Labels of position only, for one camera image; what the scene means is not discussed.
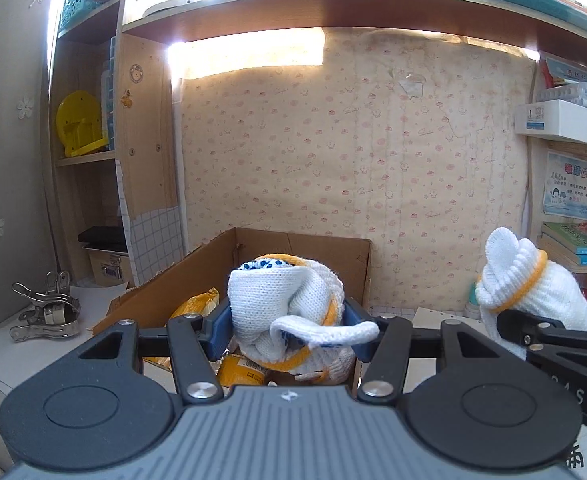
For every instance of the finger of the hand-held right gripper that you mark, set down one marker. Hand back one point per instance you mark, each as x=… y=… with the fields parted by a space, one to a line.
x=518 y=332

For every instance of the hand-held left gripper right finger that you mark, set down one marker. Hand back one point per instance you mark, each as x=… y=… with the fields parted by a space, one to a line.
x=356 y=310

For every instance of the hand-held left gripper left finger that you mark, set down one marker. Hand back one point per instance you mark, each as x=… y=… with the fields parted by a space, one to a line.
x=221 y=330

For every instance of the white knit glove bundle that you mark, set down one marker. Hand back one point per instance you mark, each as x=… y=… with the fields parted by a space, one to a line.
x=528 y=285
x=323 y=372

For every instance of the blue-dotted white glove bundle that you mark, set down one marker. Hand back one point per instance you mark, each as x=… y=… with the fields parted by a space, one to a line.
x=273 y=300

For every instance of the brown cardboard box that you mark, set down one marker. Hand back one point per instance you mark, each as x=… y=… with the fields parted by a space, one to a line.
x=183 y=280

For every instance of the teal white small jar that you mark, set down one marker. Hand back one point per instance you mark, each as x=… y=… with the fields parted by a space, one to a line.
x=472 y=305

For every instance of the white printed paper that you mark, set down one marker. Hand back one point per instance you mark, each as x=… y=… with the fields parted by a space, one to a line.
x=581 y=455

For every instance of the white loose-leaf paper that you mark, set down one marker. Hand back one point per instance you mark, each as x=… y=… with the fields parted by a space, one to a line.
x=438 y=316

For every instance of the green cover book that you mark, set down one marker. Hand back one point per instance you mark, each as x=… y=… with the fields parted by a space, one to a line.
x=563 y=232

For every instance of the light blue cartoon poster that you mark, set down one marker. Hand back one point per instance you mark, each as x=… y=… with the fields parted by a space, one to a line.
x=571 y=190

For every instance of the white paper sheets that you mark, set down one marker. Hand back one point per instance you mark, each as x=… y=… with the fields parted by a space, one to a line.
x=93 y=305

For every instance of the beige latch box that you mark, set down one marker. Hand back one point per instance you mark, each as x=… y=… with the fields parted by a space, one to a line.
x=105 y=265

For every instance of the black pouch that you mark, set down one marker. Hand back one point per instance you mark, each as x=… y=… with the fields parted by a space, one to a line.
x=100 y=236

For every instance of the steel spring clip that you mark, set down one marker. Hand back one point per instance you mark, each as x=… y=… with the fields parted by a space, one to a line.
x=43 y=330
x=55 y=282

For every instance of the wooden desk hutch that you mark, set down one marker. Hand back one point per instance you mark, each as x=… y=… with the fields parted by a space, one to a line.
x=148 y=160

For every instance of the white flat box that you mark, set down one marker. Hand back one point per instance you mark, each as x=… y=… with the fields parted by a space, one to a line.
x=558 y=120

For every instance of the clear plastic case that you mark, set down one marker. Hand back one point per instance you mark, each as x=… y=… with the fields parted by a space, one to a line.
x=578 y=95

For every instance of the clear tape scrap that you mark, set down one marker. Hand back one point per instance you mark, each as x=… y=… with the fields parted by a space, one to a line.
x=413 y=85

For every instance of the light blue printed box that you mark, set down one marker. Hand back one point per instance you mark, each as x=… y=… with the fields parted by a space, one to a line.
x=573 y=75

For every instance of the yellow plastic toy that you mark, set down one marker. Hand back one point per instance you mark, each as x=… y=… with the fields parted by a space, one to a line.
x=78 y=120

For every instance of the blue white plastic board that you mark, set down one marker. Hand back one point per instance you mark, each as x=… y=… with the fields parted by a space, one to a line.
x=109 y=100

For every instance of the floral lace curtain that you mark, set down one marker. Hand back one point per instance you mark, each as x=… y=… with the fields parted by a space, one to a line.
x=8 y=160

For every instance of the white round disc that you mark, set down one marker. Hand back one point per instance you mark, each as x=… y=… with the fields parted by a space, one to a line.
x=168 y=5

